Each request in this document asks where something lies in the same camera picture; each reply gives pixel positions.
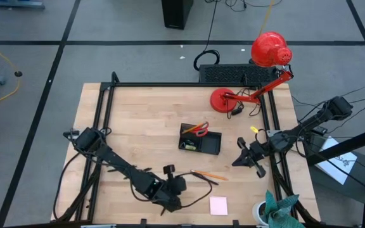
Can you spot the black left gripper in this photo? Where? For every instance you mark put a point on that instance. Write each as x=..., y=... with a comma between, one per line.
x=173, y=190

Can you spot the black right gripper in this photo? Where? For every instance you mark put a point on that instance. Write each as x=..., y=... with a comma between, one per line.
x=258, y=150

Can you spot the black ballpoint pen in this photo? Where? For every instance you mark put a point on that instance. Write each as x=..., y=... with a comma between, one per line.
x=206, y=178
x=113, y=171
x=163, y=211
x=147, y=169

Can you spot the orange pencil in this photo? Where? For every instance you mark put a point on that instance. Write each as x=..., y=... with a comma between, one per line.
x=215, y=176
x=189, y=129

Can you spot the black mesh desk organizer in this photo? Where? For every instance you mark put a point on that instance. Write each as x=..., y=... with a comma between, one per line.
x=209, y=144

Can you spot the yellow-green block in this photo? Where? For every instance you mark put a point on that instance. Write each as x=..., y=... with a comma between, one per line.
x=190, y=147

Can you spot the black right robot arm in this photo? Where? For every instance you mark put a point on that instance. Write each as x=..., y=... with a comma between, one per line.
x=315, y=122

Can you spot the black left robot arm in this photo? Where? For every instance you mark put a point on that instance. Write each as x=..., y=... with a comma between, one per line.
x=116, y=160

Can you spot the black table edge clamp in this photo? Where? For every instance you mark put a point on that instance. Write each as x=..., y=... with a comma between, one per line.
x=143, y=222
x=236, y=223

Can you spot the pink sticky note pad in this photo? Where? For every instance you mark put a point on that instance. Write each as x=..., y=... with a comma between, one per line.
x=219, y=206

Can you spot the black power adapter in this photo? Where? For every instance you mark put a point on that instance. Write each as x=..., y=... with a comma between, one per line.
x=320, y=130

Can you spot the silver aluminium extrusion bar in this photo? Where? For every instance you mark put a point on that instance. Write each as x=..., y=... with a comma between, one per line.
x=98, y=226

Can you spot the black keyboard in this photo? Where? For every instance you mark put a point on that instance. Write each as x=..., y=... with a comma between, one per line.
x=233, y=74

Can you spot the white printed paper sheet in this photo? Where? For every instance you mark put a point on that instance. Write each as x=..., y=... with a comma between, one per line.
x=337, y=172

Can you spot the red desk lamp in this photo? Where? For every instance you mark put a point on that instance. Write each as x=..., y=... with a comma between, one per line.
x=269, y=47

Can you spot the black computer tower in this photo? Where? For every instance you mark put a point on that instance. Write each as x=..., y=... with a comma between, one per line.
x=176, y=14

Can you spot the small black floor disc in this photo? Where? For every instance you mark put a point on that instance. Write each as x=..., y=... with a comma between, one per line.
x=18, y=73

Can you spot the blue-grey floor bar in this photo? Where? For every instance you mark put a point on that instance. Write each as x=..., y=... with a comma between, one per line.
x=17, y=4

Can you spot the large black frame beam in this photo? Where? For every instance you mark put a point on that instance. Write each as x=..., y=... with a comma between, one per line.
x=344, y=147

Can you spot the black frame corner bracket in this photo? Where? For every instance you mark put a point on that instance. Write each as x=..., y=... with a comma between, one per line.
x=115, y=79

